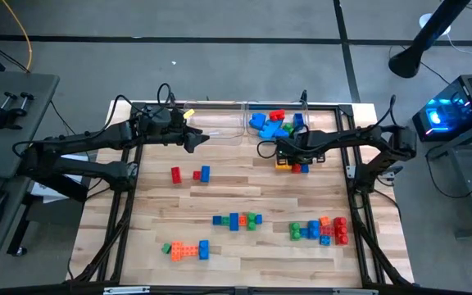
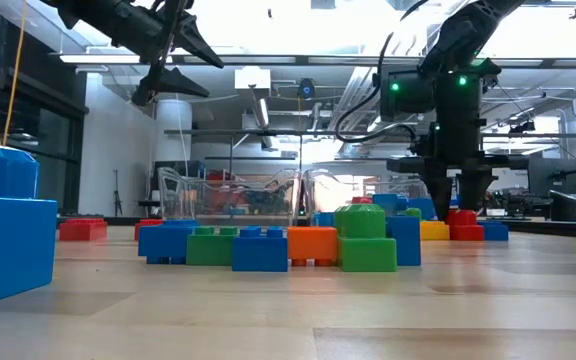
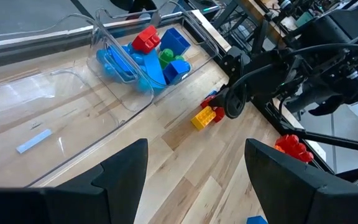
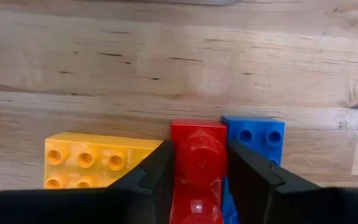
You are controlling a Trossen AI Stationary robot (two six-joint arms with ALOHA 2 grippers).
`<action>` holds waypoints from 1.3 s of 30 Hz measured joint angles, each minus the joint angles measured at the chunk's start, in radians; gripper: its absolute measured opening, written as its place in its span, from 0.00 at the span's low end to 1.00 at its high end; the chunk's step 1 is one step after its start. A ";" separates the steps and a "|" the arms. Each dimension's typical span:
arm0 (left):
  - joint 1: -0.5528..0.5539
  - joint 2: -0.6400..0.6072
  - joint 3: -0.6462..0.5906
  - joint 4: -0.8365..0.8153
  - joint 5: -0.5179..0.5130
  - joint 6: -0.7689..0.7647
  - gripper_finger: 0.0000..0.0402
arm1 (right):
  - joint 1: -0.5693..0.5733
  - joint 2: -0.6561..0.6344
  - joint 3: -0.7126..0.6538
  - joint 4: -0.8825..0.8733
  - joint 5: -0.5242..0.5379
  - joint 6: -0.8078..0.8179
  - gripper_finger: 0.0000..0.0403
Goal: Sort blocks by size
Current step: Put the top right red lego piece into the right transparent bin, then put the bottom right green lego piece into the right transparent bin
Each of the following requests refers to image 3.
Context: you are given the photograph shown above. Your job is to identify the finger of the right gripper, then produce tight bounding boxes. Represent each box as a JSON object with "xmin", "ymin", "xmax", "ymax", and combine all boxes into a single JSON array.
[
  {"xmin": 213, "ymin": 88, "xmax": 230, "ymax": 109},
  {"xmin": 223, "ymin": 87, "xmax": 248, "ymax": 120}
]

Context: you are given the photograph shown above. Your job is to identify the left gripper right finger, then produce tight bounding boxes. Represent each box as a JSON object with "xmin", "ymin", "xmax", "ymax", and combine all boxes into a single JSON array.
[{"xmin": 244, "ymin": 138, "xmax": 358, "ymax": 224}]

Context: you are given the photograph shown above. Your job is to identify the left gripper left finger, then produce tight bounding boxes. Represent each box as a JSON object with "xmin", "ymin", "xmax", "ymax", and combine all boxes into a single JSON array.
[{"xmin": 0, "ymin": 138, "xmax": 149, "ymax": 224}]

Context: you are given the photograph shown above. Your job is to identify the large red block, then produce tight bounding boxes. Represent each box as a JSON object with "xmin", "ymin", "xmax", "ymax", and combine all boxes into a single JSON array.
[
  {"xmin": 131, "ymin": 24, "xmax": 162, "ymax": 54},
  {"xmin": 200, "ymin": 94, "xmax": 227, "ymax": 124}
]

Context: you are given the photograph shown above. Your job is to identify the small yellow block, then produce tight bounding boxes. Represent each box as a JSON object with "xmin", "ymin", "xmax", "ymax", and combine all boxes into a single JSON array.
[{"xmin": 190, "ymin": 105, "xmax": 218, "ymax": 131}]

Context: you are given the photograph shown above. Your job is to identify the small blue square block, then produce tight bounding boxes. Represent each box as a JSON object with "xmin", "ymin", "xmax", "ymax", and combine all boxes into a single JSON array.
[{"xmin": 246, "ymin": 215, "xmax": 269, "ymax": 224}]

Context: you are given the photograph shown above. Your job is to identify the small red long block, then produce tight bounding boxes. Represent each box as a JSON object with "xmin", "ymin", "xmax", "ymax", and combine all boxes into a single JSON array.
[{"xmin": 274, "ymin": 134, "xmax": 314, "ymax": 164}]

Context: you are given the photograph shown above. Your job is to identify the large light blue long block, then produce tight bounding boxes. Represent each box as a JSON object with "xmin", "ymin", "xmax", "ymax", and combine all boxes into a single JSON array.
[{"xmin": 143, "ymin": 49, "xmax": 167, "ymax": 94}]

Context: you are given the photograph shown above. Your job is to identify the clear plastic bin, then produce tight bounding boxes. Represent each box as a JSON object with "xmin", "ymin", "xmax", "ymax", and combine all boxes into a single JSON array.
[
  {"xmin": 0, "ymin": 14, "xmax": 157, "ymax": 189},
  {"xmin": 87, "ymin": 0, "xmax": 220, "ymax": 103}
]

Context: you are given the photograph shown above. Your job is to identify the pale blue sticker strip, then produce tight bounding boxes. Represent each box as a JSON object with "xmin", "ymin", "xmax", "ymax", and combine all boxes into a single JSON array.
[{"xmin": 16, "ymin": 128, "xmax": 53, "ymax": 154}]

